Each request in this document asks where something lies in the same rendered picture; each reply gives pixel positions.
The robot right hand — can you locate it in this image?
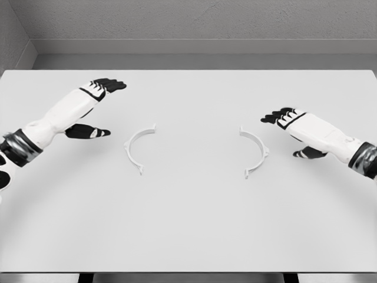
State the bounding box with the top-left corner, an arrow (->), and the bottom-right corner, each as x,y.
260,107 -> 345,159

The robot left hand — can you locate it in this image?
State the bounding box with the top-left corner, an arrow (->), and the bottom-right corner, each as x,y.
44,78 -> 128,140

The white half pipe clamp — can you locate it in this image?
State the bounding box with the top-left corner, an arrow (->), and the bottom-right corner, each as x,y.
239,126 -> 270,180
123,123 -> 157,176

